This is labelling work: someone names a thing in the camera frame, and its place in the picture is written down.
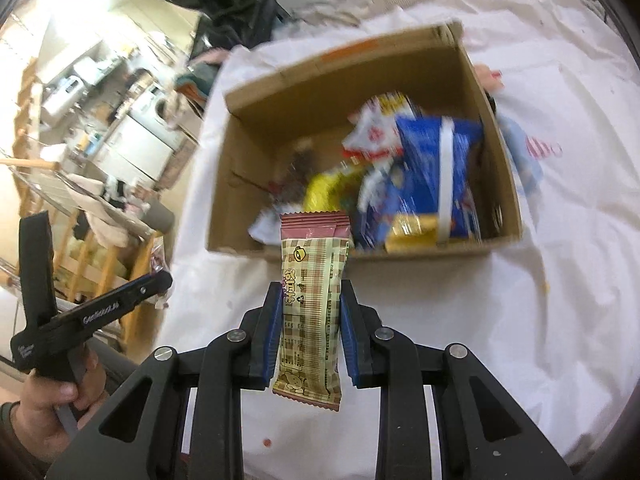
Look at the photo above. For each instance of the cardboard box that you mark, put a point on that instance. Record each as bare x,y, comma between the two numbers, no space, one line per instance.
320,90

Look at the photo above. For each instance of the brown checked snack bar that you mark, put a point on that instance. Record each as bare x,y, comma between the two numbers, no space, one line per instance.
310,300

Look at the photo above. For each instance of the white bed sheet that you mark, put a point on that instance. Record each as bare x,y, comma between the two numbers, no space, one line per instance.
550,285

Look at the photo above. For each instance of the grey trash bin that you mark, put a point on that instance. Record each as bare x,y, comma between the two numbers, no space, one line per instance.
160,216

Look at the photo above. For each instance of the white red printed snack bag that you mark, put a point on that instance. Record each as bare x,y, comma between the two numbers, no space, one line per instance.
372,132

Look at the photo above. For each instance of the wooden rack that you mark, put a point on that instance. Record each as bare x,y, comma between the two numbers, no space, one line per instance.
100,265

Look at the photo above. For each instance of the small yellow snack packet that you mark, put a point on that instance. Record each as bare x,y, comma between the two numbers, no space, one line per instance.
410,227

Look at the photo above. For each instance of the white kitchen appliance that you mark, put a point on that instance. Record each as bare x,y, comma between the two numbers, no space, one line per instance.
65,87

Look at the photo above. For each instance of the white towel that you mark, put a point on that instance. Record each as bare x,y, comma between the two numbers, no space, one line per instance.
107,215

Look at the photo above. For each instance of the pile of clothes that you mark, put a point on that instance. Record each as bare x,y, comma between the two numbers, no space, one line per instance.
195,80

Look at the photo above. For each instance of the black jacket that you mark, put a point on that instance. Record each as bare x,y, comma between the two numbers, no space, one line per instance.
235,5

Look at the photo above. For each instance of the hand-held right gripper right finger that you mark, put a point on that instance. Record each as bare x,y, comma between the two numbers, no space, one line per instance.
350,330

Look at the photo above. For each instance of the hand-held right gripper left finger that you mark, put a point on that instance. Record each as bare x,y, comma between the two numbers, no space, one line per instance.
272,330

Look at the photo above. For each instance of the dark brown snack packet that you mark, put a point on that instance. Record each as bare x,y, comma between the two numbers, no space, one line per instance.
295,170

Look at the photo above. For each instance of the yellow white snack packet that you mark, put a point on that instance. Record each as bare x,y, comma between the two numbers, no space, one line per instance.
395,102

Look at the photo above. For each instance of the dark blue snack bag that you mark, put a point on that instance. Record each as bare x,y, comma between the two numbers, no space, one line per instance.
425,160

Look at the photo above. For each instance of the blue white snack bag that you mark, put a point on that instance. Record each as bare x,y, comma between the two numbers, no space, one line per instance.
377,200

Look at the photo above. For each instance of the yellow snack bag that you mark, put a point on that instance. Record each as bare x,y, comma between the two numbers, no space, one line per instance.
327,187

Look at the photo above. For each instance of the person's left hand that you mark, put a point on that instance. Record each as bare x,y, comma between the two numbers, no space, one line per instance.
45,410

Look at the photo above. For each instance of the white washing machine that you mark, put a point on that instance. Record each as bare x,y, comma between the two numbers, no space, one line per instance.
155,105

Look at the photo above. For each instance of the white cabinet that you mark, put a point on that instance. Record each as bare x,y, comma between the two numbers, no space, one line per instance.
135,147

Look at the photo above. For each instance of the doll in blue dress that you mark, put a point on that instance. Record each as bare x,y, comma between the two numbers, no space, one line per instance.
520,145

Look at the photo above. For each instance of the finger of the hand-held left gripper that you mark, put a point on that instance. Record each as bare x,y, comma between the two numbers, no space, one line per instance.
150,287

